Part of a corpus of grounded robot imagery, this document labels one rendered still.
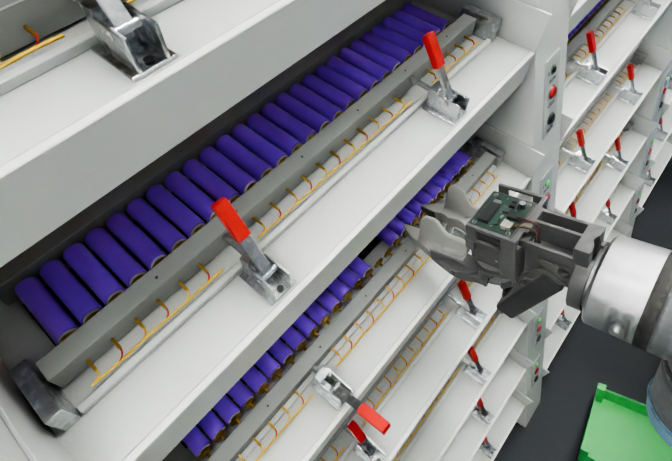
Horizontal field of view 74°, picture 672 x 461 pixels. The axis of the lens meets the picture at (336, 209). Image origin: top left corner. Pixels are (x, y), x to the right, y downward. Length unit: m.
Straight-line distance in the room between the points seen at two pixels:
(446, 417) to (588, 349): 0.82
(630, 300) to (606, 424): 1.13
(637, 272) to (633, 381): 1.20
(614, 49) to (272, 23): 0.83
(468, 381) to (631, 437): 0.69
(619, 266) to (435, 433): 0.57
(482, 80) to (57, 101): 0.43
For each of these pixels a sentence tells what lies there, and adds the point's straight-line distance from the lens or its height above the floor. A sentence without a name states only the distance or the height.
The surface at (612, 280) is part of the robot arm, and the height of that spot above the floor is 1.08.
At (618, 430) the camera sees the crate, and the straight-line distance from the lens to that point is 1.56.
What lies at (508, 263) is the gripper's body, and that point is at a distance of 0.47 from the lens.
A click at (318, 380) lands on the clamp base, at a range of 0.51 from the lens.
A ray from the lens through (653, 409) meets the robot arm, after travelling 0.58.
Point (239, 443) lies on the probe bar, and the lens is 0.51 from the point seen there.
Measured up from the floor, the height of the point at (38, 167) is 1.34.
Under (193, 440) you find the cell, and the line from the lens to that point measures 0.53.
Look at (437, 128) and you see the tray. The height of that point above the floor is 1.16.
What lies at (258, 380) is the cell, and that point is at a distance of 0.53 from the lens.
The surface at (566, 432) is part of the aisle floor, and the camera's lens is 1.54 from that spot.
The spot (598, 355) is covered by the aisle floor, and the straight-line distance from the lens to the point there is 1.66.
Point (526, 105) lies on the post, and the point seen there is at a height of 1.07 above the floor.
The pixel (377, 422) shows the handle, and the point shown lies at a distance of 0.49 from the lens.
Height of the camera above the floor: 1.43
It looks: 40 degrees down
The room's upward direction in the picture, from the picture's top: 20 degrees counter-clockwise
